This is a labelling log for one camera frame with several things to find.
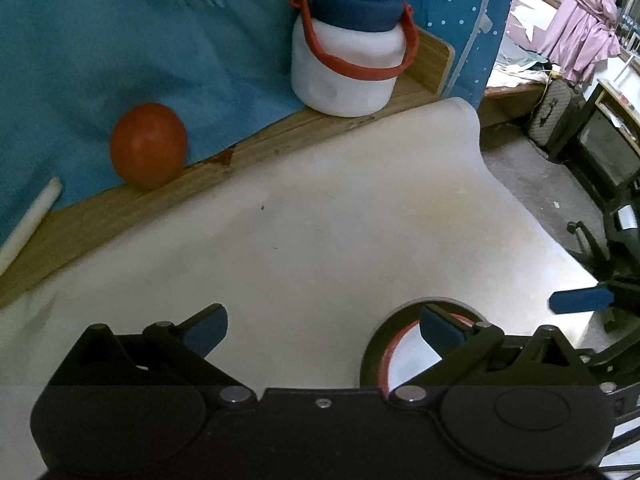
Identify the blue knit cloth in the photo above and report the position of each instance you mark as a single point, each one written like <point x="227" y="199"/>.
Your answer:
<point x="125" y="45"/>

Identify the pink curtain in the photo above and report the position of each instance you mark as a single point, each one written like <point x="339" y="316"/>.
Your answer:
<point x="582" y="20"/>

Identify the white table mat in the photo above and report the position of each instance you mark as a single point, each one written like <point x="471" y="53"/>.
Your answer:
<point x="325" y="220"/>

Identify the blue polka dot cloth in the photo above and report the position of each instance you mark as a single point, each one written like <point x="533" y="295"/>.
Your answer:
<point x="440" y="25"/>

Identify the white jug with blue lid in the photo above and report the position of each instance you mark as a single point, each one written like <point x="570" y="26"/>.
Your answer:
<point x="345" y="65"/>

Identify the patterned brown suitcase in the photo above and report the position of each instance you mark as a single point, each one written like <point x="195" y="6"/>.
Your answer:
<point x="550" y="110"/>

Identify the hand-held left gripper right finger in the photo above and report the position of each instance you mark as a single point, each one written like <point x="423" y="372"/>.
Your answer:
<point x="440" y="331"/>

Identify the black cabinet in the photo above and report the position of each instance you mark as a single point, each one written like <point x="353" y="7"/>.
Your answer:
<point x="607" y="135"/>

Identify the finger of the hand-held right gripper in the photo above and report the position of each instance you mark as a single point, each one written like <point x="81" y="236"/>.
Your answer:
<point x="580" y="300"/>

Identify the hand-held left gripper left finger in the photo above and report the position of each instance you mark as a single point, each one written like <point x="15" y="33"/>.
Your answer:
<point x="206" y="332"/>

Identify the low wooden platform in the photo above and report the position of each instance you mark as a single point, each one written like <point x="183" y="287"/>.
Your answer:
<point x="510" y="102"/>

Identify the white red-rimmed bowl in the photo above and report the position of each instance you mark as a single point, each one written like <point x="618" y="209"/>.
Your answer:
<point x="407" y="355"/>

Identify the white paper roll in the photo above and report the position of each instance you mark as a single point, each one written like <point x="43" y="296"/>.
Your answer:
<point x="30" y="222"/>

